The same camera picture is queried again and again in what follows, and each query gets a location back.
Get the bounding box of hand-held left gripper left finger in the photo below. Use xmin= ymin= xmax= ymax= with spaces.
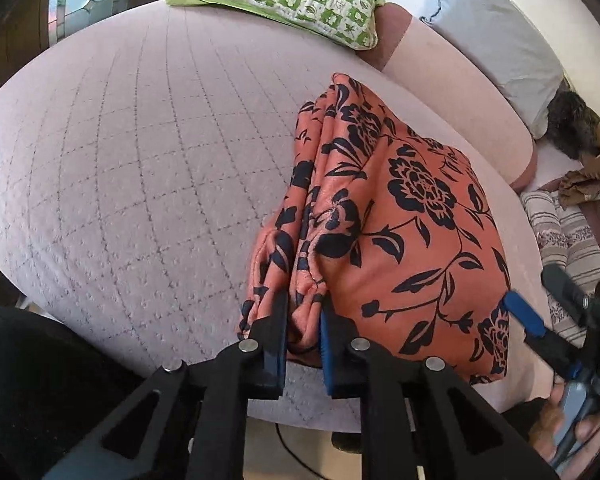
xmin=45 ymin=290 xmax=288 ymax=480

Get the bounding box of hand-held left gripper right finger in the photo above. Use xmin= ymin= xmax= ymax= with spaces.
xmin=314 ymin=296 xmax=561 ymax=480

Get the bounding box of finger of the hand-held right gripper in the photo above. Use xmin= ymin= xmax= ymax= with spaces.
xmin=540 ymin=264 xmax=593 ymax=321
xmin=502 ymin=290 xmax=586 ymax=385

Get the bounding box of orange black floral cloth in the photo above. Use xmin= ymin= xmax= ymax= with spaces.
xmin=237 ymin=72 xmax=512 ymax=386

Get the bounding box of person's right hand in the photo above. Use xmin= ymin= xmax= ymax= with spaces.
xmin=534 ymin=381 xmax=600 ymax=465

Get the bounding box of large striped floral cushion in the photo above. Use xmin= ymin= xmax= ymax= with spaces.
xmin=555 ymin=200 xmax=600 ymax=291

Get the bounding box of small striped floral cushion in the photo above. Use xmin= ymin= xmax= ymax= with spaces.
xmin=521 ymin=189 xmax=581 ymax=348

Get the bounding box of brown crumpled cloth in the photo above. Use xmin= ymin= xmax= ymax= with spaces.
xmin=557 ymin=117 xmax=600 ymax=206

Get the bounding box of dark furry cloth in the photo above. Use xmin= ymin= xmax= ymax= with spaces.
xmin=546 ymin=89 xmax=600 ymax=161

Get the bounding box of pink bolster cushion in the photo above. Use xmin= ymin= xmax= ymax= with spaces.
xmin=362 ymin=2 xmax=539 ymax=193

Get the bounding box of person's black-clad leg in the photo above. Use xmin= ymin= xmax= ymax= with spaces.
xmin=0 ymin=305 xmax=201 ymax=480

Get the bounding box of lilac quilted bed cover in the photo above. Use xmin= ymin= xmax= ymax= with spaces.
xmin=0 ymin=0 xmax=600 ymax=433

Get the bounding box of grey pillow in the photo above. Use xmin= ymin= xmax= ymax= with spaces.
xmin=420 ymin=0 xmax=566 ymax=141

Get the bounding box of black cable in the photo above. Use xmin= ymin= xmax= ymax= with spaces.
xmin=274 ymin=422 xmax=323 ymax=477

